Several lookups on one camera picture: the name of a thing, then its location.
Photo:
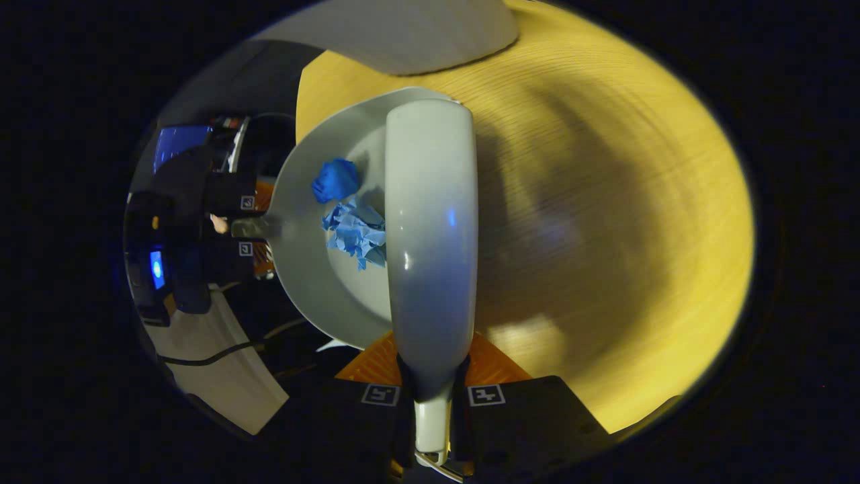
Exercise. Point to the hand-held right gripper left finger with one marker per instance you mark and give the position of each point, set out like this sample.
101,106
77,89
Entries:
349,430

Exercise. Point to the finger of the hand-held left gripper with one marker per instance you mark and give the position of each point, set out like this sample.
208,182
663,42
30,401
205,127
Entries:
232,195
232,259

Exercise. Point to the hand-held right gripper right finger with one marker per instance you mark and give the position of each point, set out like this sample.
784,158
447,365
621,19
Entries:
524,430

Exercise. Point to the white plastic dustpan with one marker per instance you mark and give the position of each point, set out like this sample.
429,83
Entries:
302,269

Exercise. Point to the dark blue paper ball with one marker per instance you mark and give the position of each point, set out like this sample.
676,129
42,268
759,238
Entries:
336,180

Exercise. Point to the light blue paper ball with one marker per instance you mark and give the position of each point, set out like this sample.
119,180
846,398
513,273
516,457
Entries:
356,235

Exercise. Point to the small white broom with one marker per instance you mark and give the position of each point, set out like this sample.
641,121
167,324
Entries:
430,235

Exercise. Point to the grey plastic garbage bin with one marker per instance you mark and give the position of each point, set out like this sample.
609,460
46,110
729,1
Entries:
403,33

